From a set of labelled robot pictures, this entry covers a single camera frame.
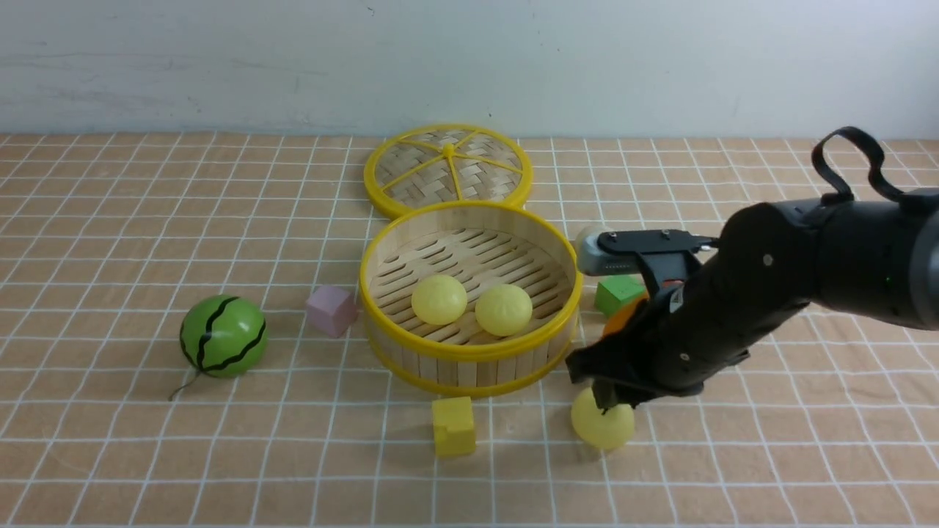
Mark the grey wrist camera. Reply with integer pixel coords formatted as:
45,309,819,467
575,229,721,298

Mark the yellow bamboo steamer tray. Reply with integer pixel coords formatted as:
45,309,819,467
359,202,584,398

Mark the yellow bun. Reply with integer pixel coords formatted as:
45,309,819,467
570,387,636,450
474,284,533,337
410,274,467,326

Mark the green cube block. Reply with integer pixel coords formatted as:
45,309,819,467
593,275,646,318

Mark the yellow bamboo steamer lid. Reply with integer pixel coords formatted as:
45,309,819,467
363,123,534,219

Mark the orange toy pear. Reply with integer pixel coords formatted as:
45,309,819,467
602,293,648,337

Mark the yellow cube block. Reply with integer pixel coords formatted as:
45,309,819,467
431,397,477,458

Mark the green toy watermelon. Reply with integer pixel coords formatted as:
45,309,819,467
168,294,268,401

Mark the pink cube block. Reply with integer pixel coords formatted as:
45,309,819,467
306,285,357,338

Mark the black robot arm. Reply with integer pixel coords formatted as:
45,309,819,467
566,194,938,410

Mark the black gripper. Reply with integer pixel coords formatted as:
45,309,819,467
566,264,814,415

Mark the white bun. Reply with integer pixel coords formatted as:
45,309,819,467
574,224,606,255

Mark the black cable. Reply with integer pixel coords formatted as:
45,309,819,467
811,126,939,210

